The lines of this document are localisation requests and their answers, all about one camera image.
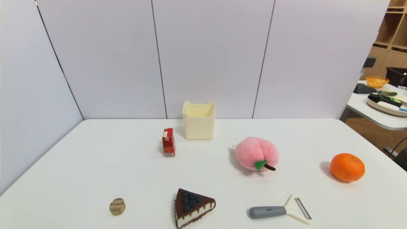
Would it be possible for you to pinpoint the small brown walnut-like object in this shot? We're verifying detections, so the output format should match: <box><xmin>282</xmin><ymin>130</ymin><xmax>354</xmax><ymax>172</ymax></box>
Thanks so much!
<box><xmin>109</xmin><ymin>198</ymin><xmax>126</xmax><ymax>216</ymax></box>

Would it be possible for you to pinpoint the black plastic basket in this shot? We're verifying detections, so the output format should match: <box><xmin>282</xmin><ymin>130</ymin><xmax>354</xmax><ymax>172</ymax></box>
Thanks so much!
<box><xmin>385</xmin><ymin>67</ymin><xmax>407</xmax><ymax>87</ymax></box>

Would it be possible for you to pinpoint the black chair base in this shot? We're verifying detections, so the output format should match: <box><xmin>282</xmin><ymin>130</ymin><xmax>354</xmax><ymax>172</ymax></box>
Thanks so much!
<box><xmin>383</xmin><ymin>137</ymin><xmax>407</xmax><ymax>172</ymax></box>

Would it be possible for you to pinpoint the orange fruit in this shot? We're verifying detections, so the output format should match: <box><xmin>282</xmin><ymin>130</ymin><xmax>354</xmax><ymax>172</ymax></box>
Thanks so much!
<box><xmin>330</xmin><ymin>153</ymin><xmax>366</xmax><ymax>183</ymax></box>

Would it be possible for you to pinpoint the grey handled white peeler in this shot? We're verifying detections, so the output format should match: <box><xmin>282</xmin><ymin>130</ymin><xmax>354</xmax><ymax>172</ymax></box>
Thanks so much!
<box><xmin>249</xmin><ymin>195</ymin><xmax>313</xmax><ymax>225</ymax></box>

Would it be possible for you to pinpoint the white side table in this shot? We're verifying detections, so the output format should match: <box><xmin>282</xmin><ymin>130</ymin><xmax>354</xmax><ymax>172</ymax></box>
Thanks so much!
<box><xmin>340</xmin><ymin>80</ymin><xmax>407</xmax><ymax>131</ymax></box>

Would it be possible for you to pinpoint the pink plush peach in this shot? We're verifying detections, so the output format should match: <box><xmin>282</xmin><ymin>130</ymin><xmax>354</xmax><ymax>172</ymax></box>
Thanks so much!
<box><xmin>228</xmin><ymin>136</ymin><xmax>279</xmax><ymax>172</ymax></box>

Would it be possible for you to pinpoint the chocolate blueberry cake slice toy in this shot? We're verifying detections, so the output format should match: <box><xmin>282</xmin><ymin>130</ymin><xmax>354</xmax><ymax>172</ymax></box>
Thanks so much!
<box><xmin>174</xmin><ymin>188</ymin><xmax>217</xmax><ymax>229</ymax></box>

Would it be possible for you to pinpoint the white blue item on tray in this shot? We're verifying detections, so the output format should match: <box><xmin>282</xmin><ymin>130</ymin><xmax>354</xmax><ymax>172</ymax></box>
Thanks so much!
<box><xmin>377</xmin><ymin>101</ymin><xmax>407</xmax><ymax>112</ymax></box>

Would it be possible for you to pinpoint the round beige tray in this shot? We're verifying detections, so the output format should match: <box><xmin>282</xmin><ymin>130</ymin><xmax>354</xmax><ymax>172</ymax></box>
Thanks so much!
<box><xmin>366</xmin><ymin>94</ymin><xmax>407</xmax><ymax>117</ymax></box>

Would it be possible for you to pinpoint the cream white plastic box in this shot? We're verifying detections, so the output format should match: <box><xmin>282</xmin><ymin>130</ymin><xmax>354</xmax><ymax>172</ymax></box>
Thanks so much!
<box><xmin>182</xmin><ymin>101</ymin><xmax>216</xmax><ymax>140</ymax></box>

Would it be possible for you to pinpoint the red juice carton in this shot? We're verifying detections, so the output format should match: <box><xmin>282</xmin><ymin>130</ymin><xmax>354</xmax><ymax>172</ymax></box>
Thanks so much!
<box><xmin>162</xmin><ymin>128</ymin><xmax>176</xmax><ymax>157</ymax></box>

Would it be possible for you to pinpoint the wooden shelf unit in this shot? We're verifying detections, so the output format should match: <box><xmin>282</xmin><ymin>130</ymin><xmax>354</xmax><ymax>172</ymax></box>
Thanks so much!
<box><xmin>359</xmin><ymin>0</ymin><xmax>407</xmax><ymax>80</ymax></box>

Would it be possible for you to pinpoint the black green tool on tray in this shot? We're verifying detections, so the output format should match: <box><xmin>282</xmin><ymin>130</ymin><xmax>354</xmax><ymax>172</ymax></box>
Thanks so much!
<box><xmin>368</xmin><ymin>93</ymin><xmax>403</xmax><ymax>108</ymax></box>

